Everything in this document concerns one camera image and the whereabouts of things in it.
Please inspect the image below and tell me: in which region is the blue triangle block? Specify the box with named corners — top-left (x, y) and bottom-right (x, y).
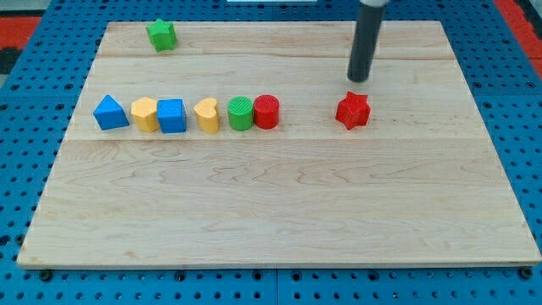
top-left (92, 95), bottom-right (130, 130)

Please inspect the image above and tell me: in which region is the yellow heart block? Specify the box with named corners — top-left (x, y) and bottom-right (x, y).
top-left (193, 97), bottom-right (220, 134)

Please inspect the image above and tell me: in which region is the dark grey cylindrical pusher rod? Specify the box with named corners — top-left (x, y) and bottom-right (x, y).
top-left (347, 0), bottom-right (388, 82)

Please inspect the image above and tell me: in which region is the green star block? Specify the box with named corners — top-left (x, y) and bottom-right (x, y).
top-left (146, 19), bottom-right (177, 53)

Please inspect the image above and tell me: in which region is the red cylinder block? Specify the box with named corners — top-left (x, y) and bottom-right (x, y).
top-left (253, 95), bottom-right (280, 130)

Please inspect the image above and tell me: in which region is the light wooden board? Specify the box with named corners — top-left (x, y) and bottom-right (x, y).
top-left (18, 21), bottom-right (541, 269)

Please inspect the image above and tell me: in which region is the red star block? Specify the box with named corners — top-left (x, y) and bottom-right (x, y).
top-left (335, 91), bottom-right (371, 130)

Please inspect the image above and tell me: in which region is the yellow pentagon block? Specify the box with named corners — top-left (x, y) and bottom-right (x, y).
top-left (130, 97), bottom-right (159, 133)

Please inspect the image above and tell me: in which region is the green cylinder block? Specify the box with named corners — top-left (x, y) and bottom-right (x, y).
top-left (228, 96), bottom-right (253, 131)

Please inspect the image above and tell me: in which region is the blue cube block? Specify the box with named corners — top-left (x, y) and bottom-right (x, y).
top-left (157, 98), bottom-right (186, 133)

